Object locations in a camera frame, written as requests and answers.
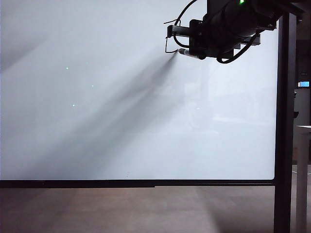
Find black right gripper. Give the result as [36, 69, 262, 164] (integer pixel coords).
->
[167, 19, 262, 60]

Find white marker pen black cap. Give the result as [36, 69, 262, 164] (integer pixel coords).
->
[177, 48, 207, 60]

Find black marker ink drawing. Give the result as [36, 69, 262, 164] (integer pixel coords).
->
[163, 18, 182, 54]

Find gray cabinet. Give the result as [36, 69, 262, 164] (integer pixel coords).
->
[296, 87, 311, 126]

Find white table with legs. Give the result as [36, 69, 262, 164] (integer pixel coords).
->
[295, 124, 311, 233]

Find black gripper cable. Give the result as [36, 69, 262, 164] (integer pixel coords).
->
[174, 0, 199, 48]
[216, 33, 259, 65]

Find white whiteboard with black frame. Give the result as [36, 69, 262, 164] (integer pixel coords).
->
[0, 0, 280, 189]

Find black whiteboard stand post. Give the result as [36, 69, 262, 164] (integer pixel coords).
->
[274, 11, 298, 233]

